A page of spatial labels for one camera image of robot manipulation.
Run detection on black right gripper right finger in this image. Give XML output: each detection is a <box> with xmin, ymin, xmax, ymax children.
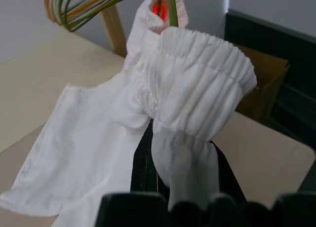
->
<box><xmin>211</xmin><ymin>140</ymin><xmax>248</xmax><ymax>203</ymax></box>

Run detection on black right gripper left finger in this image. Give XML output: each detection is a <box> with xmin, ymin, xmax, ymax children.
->
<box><xmin>129</xmin><ymin>117</ymin><xmax>171</xmax><ymax>194</ymax></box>

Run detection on white elastic-waist shorts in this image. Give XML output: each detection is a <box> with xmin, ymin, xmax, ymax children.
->
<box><xmin>0</xmin><ymin>0</ymin><xmax>258</xmax><ymax>227</ymax></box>

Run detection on brown cardboard box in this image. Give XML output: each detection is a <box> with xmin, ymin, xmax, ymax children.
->
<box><xmin>234</xmin><ymin>44</ymin><xmax>291</xmax><ymax>123</ymax></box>

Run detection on dark green cabinet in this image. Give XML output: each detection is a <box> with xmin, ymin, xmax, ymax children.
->
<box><xmin>223</xmin><ymin>9</ymin><xmax>316</xmax><ymax>144</ymax></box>

